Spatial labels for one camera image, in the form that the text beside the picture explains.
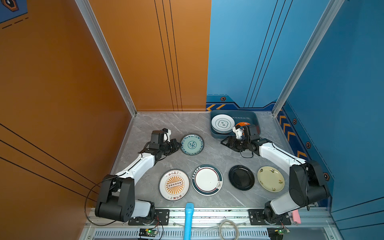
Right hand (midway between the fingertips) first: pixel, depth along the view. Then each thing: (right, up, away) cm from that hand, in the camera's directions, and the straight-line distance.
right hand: (223, 144), depth 88 cm
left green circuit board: (-39, -40, -17) cm, 59 cm away
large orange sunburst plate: (-28, -23, -4) cm, 36 cm away
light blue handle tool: (-20, -31, -14) cm, 39 cm away
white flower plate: (+3, +12, +21) cm, 25 cm away
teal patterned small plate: (-18, 0, 0) cm, 18 cm away
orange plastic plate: (+18, +12, +21) cm, 30 cm away
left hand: (-24, +1, 0) cm, 24 cm away
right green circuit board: (+24, -39, -18) cm, 49 cm away
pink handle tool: (+34, -34, -14) cm, 50 cm away
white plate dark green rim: (-10, -20, -3) cm, 23 cm away
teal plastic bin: (+18, +18, +29) cm, 38 cm away
